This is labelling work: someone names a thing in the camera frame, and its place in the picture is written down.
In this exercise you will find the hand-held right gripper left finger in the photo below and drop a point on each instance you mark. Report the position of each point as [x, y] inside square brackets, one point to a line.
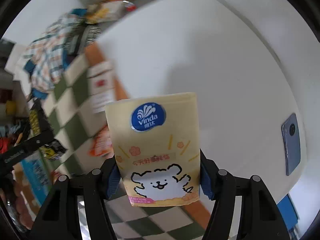
[113, 180]

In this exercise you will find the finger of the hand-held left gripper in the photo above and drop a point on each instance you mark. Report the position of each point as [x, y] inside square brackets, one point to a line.
[30, 146]

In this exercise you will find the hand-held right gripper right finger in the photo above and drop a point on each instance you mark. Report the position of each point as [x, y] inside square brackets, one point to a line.
[206, 180]

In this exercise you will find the yellow dog-print tissue pack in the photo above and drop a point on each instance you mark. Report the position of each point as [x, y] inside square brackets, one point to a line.
[155, 142]

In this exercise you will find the black and yellow packet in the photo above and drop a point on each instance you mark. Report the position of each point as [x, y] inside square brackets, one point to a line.
[37, 120]

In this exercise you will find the blue and white packet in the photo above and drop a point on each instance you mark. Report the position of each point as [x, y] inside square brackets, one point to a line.
[35, 175]

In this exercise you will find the orange and white snack packet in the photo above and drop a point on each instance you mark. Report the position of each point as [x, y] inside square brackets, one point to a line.
[101, 142]

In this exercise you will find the blue flat object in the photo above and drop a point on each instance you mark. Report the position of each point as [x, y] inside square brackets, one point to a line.
[290, 212]

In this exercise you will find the blue-grey smartphone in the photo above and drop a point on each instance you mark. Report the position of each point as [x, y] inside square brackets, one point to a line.
[291, 145]

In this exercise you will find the plaid shirt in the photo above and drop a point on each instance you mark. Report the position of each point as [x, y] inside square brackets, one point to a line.
[47, 55]

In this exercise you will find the cardboard box with red print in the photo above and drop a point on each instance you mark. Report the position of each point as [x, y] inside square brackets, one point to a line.
[101, 85]

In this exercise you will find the black striped bag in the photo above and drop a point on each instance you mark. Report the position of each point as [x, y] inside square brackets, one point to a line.
[82, 38]

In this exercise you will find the yellow and orange snack packet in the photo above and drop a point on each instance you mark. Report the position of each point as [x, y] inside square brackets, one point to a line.
[107, 11]

